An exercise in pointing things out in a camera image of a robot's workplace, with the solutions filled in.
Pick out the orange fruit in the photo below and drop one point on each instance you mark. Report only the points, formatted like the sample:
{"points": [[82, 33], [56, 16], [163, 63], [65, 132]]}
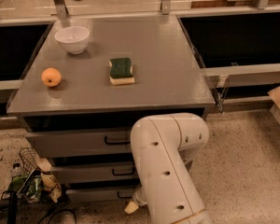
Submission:
{"points": [[51, 77]]}

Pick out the metal bracket left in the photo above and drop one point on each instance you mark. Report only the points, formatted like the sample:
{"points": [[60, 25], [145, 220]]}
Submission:
{"points": [[61, 9]]}

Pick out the grey drawer cabinet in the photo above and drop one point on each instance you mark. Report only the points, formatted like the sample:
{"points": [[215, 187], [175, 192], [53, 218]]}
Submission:
{"points": [[167, 79]]}

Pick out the white ceramic bowl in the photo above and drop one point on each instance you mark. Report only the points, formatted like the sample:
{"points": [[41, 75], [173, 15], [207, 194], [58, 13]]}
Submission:
{"points": [[73, 39]]}

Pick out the grey top drawer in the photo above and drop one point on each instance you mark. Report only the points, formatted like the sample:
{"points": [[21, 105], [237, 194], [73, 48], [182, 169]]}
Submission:
{"points": [[80, 142]]}

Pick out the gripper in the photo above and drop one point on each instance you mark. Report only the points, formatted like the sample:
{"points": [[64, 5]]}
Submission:
{"points": [[139, 199]]}

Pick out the grey drawer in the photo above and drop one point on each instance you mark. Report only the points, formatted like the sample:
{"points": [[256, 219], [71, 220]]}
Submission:
{"points": [[100, 194], [95, 172], [80, 142]]}

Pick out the black wire basket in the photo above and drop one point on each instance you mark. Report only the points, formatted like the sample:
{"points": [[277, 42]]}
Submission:
{"points": [[28, 159]]}

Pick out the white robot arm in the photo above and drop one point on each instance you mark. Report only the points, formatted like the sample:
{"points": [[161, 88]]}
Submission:
{"points": [[162, 147]]}

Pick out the clear plastic bottle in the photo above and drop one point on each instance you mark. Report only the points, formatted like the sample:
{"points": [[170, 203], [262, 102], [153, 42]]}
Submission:
{"points": [[16, 171]]}

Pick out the green yellow sponge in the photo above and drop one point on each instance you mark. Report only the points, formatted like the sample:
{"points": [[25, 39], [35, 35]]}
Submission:
{"points": [[121, 71]]}

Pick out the grey bottom drawer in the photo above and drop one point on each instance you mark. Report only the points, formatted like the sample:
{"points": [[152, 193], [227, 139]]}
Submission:
{"points": [[100, 194]]}

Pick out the green snack bag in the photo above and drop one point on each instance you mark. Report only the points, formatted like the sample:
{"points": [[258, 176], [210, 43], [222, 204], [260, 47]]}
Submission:
{"points": [[28, 188]]}

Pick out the grey middle drawer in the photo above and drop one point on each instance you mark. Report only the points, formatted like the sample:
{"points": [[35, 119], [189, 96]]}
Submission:
{"points": [[95, 172]]}

